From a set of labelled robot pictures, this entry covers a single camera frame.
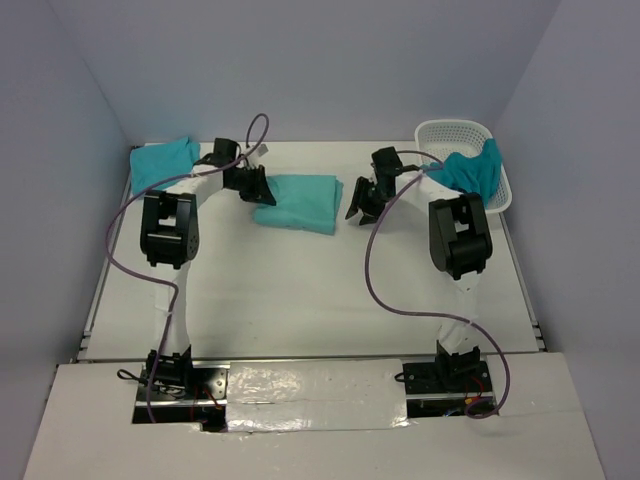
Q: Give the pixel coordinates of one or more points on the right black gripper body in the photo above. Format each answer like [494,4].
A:
[375,197]

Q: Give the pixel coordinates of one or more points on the turquoise t shirt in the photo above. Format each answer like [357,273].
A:
[150,164]

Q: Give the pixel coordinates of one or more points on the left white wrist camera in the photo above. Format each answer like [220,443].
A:
[257,153]

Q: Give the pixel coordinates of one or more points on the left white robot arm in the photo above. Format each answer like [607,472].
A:
[170,240]

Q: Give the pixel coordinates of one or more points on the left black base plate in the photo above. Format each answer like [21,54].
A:
[203,404]

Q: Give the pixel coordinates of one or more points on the dark teal t shirt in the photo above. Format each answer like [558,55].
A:
[479,174]

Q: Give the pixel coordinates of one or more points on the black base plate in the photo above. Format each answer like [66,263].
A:
[434,389]
[203,404]

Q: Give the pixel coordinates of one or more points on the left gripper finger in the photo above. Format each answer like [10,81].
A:
[260,182]
[256,196]

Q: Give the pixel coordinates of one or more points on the light green t shirt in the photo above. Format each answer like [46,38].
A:
[303,202]

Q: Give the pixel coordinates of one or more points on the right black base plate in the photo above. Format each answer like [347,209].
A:
[434,389]

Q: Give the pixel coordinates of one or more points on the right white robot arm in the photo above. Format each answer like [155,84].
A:
[459,245]

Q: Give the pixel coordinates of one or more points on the silver tape patch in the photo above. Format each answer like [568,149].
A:
[333,395]

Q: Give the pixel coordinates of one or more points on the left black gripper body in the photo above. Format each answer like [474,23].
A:
[242,179]

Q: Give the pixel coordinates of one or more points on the white plastic laundry basket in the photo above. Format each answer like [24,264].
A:
[442,137]

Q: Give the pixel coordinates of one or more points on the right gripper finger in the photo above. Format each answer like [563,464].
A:
[371,214]
[359,196]

